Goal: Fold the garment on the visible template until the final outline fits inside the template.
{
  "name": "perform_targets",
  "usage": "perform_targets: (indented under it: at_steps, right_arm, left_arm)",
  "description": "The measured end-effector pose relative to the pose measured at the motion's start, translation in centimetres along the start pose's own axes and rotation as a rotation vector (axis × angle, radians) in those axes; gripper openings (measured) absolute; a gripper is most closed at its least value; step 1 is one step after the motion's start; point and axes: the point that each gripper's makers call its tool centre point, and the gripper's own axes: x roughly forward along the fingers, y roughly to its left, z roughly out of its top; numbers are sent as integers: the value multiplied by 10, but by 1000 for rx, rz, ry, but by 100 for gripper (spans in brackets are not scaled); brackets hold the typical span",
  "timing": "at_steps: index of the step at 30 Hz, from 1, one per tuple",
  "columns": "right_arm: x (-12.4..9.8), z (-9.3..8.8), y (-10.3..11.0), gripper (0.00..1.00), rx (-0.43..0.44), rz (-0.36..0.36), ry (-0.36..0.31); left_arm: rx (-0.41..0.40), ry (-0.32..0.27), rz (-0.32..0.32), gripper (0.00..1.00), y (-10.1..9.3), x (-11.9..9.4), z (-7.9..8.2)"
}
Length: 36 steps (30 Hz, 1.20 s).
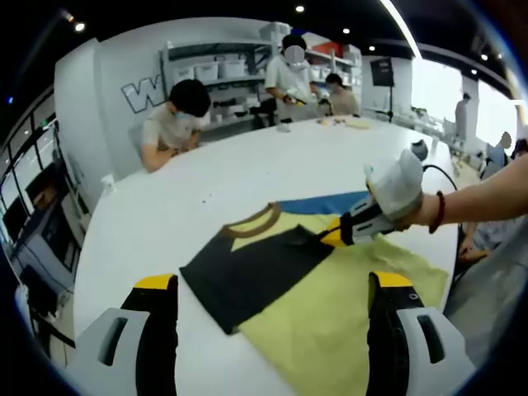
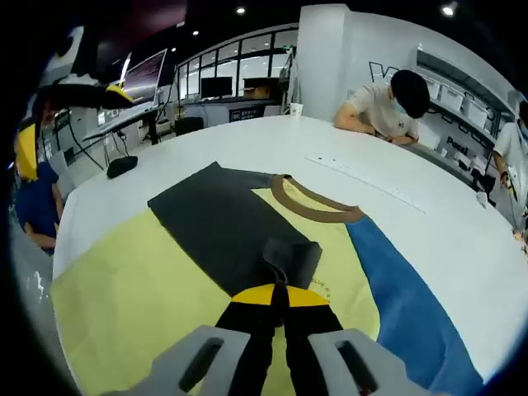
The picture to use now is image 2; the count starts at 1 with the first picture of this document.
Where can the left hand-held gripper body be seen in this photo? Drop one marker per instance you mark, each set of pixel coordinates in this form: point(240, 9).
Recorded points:
point(57, 66)

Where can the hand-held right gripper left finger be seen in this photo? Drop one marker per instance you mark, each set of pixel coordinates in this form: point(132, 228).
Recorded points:
point(185, 363)

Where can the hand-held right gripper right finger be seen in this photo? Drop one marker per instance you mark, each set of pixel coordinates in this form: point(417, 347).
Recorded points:
point(330, 363)

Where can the yellow blue grey garment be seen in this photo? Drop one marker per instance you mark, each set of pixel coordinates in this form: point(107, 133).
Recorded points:
point(123, 268)

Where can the grey standing desk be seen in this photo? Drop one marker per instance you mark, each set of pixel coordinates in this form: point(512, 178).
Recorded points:
point(119, 119)

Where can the person's own torso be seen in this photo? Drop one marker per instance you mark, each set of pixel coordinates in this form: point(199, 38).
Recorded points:
point(39, 206)

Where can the large display screen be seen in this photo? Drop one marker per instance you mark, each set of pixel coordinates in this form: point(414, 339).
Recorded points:
point(144, 74)

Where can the black oval pad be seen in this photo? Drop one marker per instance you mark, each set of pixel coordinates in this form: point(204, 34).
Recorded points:
point(121, 167)

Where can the black box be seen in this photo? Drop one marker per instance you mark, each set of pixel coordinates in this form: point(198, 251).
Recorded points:
point(188, 126)

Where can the black desktop monitor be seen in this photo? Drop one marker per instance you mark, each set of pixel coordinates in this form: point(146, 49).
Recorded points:
point(216, 88)

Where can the cardboard box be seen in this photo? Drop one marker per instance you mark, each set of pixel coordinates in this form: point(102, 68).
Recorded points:
point(262, 88)

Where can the white marked strip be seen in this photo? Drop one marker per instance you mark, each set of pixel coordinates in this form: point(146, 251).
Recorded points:
point(363, 179)

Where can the white paper cup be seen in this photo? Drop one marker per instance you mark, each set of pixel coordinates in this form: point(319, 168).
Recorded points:
point(296, 110)

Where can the crumpled white paper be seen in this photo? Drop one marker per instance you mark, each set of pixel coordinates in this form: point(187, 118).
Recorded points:
point(482, 199)

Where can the row of white storage bins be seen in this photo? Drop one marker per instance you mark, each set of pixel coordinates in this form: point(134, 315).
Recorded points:
point(451, 97)

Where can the grey storage shelf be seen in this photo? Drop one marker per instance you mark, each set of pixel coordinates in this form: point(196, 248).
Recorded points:
point(420, 62)

